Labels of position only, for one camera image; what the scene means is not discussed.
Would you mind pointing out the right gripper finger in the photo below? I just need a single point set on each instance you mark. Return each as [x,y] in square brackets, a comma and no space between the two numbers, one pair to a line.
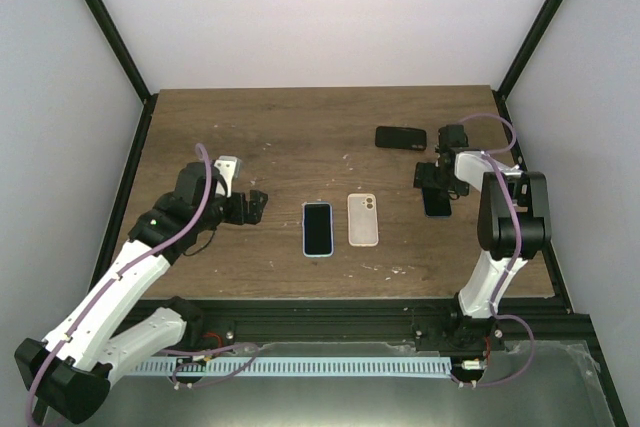
[441,190]
[424,175]

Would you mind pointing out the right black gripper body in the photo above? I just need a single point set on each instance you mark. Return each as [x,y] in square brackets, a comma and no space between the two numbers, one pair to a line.
[445,178]

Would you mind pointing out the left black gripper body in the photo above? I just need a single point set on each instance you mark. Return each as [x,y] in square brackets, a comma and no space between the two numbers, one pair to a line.
[235,216]

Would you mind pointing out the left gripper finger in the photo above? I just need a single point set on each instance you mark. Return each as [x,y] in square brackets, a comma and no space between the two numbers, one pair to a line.
[257,198]
[252,214]

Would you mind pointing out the dark blue phone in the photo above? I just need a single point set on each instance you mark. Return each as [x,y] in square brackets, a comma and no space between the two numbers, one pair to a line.
[436,203]

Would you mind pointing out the white phone case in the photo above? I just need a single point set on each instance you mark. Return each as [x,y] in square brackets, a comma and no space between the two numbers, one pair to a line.
[362,220]

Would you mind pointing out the light blue phone case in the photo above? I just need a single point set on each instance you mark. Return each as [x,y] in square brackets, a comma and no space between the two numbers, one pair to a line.
[303,229]

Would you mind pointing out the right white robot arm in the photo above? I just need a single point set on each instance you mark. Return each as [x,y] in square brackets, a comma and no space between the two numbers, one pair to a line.
[513,225]

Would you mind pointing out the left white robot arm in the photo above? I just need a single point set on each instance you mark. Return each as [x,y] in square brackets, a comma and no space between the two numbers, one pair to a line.
[73,368]

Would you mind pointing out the black phone case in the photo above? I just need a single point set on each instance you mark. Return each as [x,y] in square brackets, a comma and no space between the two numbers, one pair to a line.
[400,138]

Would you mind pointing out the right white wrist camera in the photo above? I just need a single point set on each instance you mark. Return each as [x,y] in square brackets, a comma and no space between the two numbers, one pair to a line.
[452,136]

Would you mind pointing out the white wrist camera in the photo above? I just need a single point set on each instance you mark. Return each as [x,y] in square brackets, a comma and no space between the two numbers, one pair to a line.
[452,136]
[229,167]

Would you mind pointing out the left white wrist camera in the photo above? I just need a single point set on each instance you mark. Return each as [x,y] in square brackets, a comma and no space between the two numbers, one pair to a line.
[229,167]

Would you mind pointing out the black aluminium frame rail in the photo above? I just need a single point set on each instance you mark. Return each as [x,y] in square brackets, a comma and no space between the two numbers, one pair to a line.
[430,322]

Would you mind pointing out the light blue slotted cable duct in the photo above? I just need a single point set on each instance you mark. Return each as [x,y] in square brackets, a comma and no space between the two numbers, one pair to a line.
[323,367]

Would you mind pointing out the left black frame post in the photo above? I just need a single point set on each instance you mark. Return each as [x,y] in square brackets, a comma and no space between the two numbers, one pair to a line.
[117,45]

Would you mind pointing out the black frame post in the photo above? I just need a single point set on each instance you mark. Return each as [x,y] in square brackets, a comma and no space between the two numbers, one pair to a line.
[117,45]
[535,34]

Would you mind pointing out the right black frame post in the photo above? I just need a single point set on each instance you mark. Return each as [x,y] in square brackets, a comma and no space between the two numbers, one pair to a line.
[535,34]

